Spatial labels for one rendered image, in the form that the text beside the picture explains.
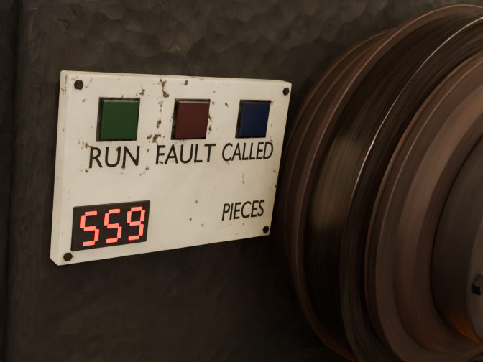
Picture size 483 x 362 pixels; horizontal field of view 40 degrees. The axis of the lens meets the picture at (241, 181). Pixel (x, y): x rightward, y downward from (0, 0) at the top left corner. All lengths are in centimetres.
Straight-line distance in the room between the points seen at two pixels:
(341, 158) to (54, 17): 31
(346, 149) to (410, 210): 9
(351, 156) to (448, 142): 10
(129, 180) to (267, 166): 17
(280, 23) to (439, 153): 22
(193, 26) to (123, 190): 18
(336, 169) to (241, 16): 19
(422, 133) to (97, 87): 31
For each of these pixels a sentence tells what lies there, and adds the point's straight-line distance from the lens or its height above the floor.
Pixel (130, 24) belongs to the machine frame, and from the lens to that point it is 63.
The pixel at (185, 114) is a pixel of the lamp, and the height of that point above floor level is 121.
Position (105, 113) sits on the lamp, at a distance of 61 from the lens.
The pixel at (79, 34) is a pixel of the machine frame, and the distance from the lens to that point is 61.
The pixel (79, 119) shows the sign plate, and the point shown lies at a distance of 60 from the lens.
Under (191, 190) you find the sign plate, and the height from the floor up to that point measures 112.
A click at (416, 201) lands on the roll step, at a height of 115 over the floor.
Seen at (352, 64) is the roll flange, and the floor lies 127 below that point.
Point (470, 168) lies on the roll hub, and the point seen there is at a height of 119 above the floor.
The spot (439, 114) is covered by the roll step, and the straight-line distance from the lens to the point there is 69.
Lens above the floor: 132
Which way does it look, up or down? 15 degrees down
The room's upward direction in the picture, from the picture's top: 8 degrees clockwise
